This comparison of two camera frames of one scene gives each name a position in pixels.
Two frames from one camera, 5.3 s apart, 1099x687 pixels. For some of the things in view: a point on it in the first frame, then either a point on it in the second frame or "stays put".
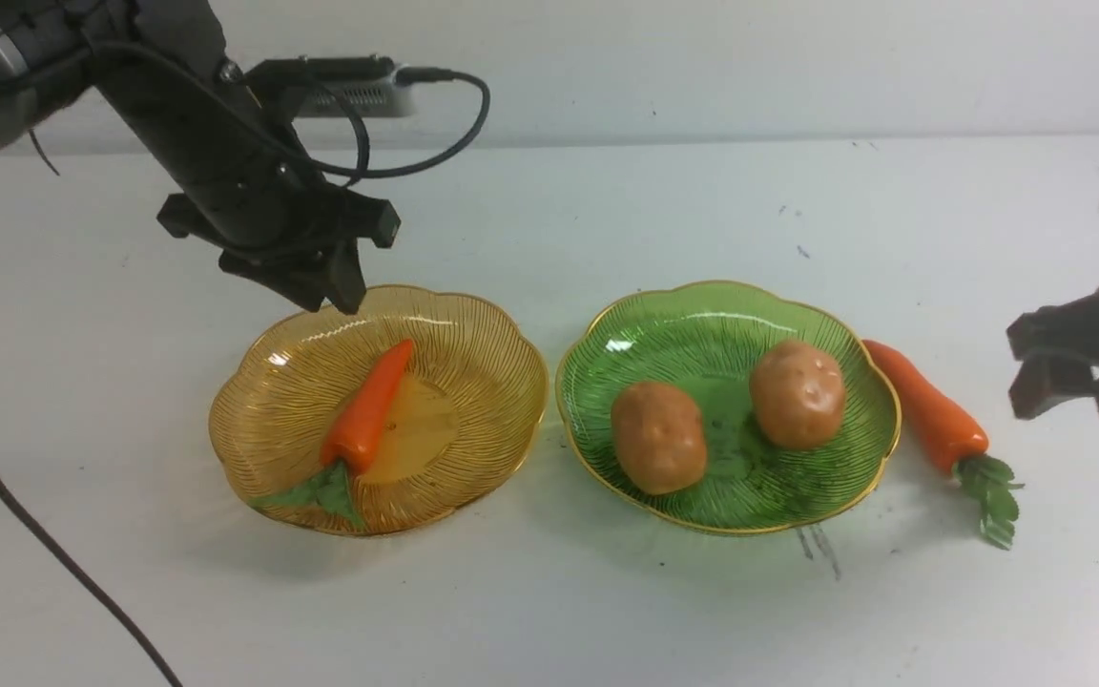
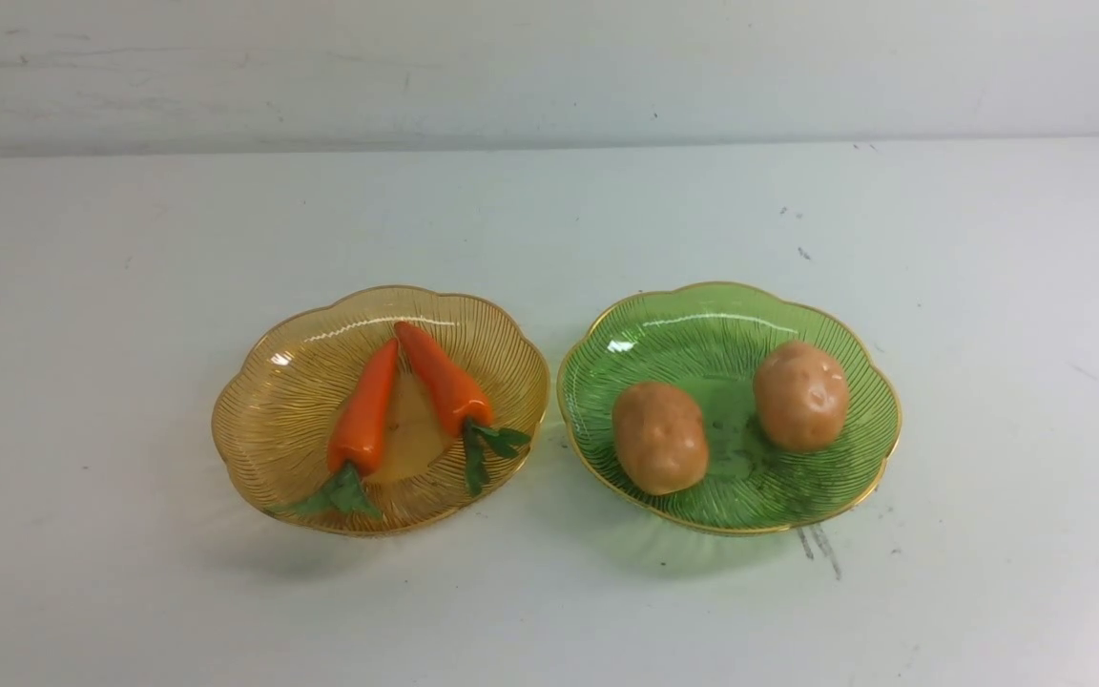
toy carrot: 956,442 to 456,403
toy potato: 659,437 stays put
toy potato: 798,396 stays put
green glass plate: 707,340 stays put
